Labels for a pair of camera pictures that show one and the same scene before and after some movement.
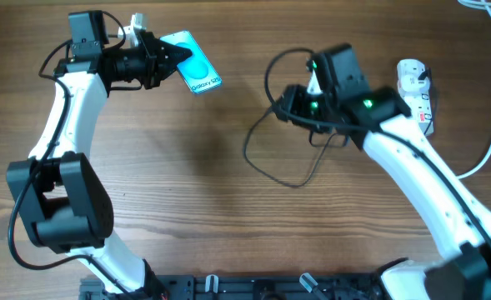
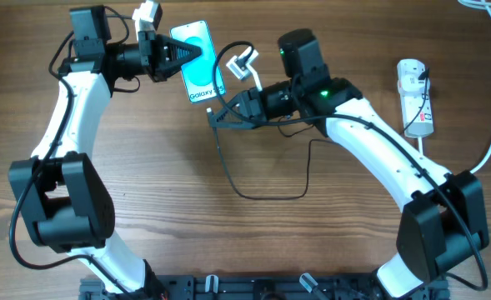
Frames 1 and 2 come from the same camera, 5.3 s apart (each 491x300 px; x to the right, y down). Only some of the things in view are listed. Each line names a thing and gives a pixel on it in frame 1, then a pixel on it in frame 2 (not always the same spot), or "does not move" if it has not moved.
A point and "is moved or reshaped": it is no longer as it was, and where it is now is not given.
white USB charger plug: [410, 84] does not move
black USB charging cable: [333, 135] -> [308, 155]
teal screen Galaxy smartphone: [195, 69] is moved or reshaped
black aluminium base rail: [247, 287] does not move
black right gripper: [293, 99] -> [256, 112]
